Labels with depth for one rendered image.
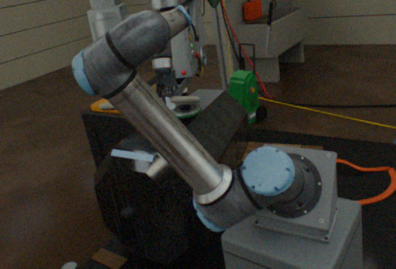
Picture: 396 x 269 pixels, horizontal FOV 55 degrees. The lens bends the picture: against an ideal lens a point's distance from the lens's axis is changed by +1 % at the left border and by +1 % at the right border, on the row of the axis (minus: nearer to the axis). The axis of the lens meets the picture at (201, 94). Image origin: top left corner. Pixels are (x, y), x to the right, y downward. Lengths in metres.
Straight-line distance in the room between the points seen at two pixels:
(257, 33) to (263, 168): 4.18
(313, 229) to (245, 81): 2.84
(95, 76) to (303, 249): 0.88
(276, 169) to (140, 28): 0.57
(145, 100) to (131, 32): 0.19
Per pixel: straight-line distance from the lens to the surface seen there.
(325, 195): 1.40
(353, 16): 7.13
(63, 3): 9.15
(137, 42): 0.95
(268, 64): 5.47
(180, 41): 2.33
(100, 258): 2.86
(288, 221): 1.42
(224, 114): 2.75
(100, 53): 0.97
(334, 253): 1.40
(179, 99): 1.67
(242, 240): 1.45
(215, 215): 1.24
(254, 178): 1.18
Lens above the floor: 1.80
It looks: 19 degrees down
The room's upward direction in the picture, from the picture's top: 9 degrees counter-clockwise
